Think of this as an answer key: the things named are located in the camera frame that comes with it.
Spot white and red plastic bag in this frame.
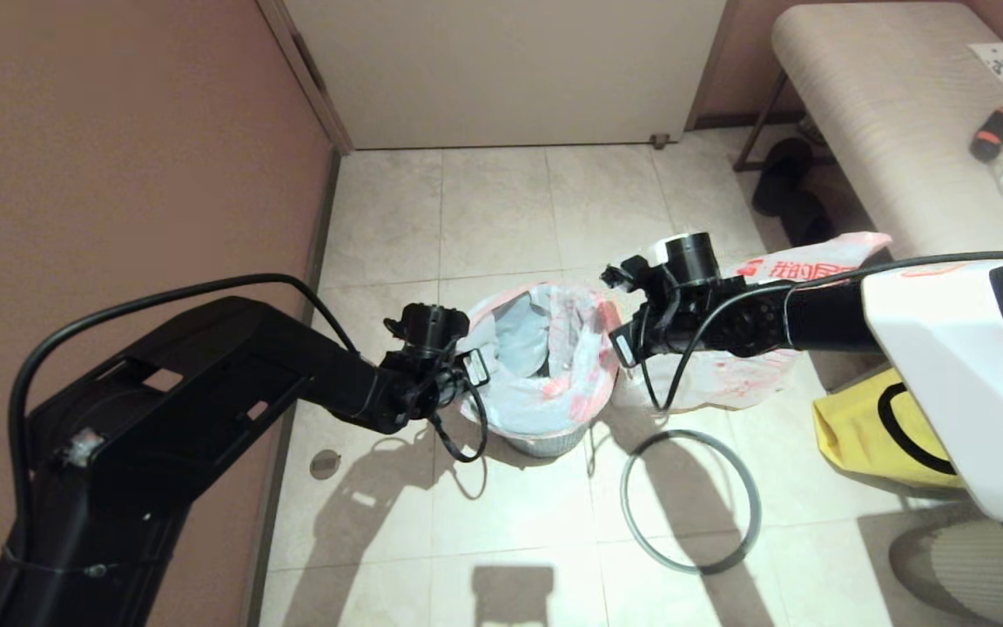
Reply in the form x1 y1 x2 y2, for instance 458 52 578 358
456 280 623 440

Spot spare white red plastic bag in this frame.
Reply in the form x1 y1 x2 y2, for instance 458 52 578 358
639 231 892 413

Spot grey bin rim ring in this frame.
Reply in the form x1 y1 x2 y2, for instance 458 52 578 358
621 428 764 576

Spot black round trash bin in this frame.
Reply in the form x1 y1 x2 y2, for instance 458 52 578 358
500 420 596 459

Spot yellow fabric bag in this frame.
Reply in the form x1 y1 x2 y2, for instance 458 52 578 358
813 366 971 490

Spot black slipper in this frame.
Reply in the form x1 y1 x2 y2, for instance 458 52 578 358
782 193 838 248
752 138 814 219

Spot pale door panel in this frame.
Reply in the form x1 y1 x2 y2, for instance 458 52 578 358
284 0 729 147

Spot light wood bench metal legs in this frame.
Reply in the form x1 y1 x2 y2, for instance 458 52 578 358
732 2 1003 264

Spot grey ribbed round stool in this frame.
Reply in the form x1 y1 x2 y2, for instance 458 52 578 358
889 518 1003 627

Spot black and red marker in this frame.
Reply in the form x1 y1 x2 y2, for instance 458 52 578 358
972 107 1003 164

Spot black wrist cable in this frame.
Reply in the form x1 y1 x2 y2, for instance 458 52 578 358
639 251 1003 413
427 383 490 464

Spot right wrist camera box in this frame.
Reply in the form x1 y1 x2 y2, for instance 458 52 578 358
600 254 657 293

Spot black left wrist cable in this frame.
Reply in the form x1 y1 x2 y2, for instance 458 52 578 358
427 383 490 464

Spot black elbow cable loop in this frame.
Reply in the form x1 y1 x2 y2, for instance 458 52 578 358
876 381 962 477

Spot brown door frame post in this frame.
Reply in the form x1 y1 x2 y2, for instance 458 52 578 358
684 0 739 131
258 0 355 154

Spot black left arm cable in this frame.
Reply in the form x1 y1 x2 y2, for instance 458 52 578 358
8 273 360 560

